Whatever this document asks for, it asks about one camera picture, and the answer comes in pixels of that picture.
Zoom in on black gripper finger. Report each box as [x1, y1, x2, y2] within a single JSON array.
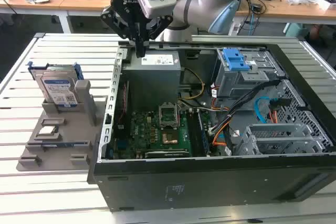
[[100, 7, 145, 58], [141, 15, 174, 53]]

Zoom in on hard disk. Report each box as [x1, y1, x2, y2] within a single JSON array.
[[27, 61, 85, 110]]

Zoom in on grey disk bay blue latch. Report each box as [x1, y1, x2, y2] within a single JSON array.
[[212, 47, 286, 99]]

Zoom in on grey power supply unit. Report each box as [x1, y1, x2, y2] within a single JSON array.
[[122, 50, 182, 104]]

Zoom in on white power strip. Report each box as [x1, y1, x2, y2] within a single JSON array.
[[228, 22, 243, 36]]

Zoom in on metal socket cover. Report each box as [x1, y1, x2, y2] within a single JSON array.
[[158, 102, 180, 130]]

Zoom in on green motherboard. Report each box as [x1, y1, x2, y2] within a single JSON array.
[[110, 110, 211, 159]]

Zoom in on black RAM slot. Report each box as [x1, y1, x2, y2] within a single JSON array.
[[187, 110, 205, 157]]

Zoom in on CPU socket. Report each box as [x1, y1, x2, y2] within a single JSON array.
[[161, 130, 180, 145]]

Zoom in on grey parts rack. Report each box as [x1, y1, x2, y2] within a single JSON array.
[[16, 79, 109, 172]]

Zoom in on installed RAM stick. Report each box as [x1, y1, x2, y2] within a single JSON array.
[[197, 110, 211, 156]]

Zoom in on silver CPU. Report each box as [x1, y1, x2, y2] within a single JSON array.
[[38, 126, 57, 134]]

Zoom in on black graphics card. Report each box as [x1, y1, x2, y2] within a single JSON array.
[[135, 150, 190, 159]]

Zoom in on blue RAM stick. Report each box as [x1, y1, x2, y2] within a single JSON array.
[[27, 141, 90, 148]]

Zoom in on pale green bin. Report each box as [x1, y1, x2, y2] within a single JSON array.
[[284, 23, 311, 39]]

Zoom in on grey metal drive cage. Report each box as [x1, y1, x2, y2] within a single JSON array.
[[232, 122, 329, 156]]

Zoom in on black open PC case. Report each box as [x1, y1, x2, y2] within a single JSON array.
[[87, 40, 336, 213]]

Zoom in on white box dark print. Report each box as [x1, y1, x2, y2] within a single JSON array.
[[316, 0, 336, 11]]

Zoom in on wooden desk white frame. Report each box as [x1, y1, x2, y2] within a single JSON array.
[[0, 0, 69, 35], [60, 0, 336, 35]]

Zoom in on yellow and black wires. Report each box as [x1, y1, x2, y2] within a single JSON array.
[[178, 67, 206, 102]]

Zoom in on red wire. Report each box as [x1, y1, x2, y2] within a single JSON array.
[[116, 80, 131, 128]]

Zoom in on black cable bundle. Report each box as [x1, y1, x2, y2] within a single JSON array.
[[209, 79, 282, 136]]

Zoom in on orange wire bundle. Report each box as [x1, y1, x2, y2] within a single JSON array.
[[212, 126, 229, 146]]

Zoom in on blue wire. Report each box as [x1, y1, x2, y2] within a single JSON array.
[[254, 96, 271, 124]]

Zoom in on black wire connector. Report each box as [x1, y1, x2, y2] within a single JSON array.
[[268, 98, 292, 110]]

